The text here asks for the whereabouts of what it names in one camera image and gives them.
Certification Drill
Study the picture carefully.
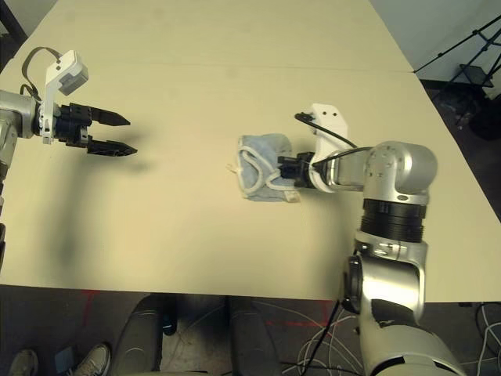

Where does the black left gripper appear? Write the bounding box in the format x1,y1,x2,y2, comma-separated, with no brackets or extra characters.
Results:
52,102,138,157

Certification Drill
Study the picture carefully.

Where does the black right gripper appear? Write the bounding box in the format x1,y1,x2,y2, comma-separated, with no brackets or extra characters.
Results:
277,151,314,188

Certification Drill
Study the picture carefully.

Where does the light blue rag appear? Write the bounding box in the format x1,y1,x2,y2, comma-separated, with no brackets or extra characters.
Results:
226,132,302,204

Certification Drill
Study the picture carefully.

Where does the black foam floor mat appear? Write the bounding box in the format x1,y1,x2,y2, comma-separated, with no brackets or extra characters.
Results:
0,33,20,74

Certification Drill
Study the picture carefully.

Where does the black framed side table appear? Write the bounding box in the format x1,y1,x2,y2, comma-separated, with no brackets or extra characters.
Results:
0,0,28,40

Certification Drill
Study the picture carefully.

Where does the black tripod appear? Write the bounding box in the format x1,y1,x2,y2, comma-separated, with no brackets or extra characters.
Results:
414,15,501,140

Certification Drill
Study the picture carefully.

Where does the grey bystander shoe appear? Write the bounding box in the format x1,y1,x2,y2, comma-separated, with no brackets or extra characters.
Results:
9,349,40,376
74,343,113,376

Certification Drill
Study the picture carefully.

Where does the small dark blue box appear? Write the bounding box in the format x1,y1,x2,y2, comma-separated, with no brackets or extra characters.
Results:
54,348,76,372

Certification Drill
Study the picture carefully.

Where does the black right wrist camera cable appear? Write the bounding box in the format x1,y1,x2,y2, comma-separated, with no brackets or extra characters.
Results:
294,112,371,169

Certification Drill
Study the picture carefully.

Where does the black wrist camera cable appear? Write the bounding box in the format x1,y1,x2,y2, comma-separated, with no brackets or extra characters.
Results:
294,112,371,169
21,46,63,101

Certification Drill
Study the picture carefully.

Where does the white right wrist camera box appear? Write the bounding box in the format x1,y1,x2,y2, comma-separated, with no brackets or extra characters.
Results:
308,103,351,193

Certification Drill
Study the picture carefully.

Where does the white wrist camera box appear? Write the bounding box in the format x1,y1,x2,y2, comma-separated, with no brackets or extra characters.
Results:
40,49,90,145
308,103,351,193

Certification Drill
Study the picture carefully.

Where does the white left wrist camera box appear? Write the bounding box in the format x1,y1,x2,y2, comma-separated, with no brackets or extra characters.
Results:
40,49,90,145

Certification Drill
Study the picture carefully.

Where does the black left wrist camera cable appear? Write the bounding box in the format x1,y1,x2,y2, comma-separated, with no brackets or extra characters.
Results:
21,46,63,101

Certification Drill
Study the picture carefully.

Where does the black floor cable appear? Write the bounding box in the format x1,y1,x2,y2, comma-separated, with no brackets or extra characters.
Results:
281,299,341,371

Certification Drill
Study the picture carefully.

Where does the white floor cable bundle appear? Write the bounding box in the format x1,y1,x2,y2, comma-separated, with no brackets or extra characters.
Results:
297,301,501,376

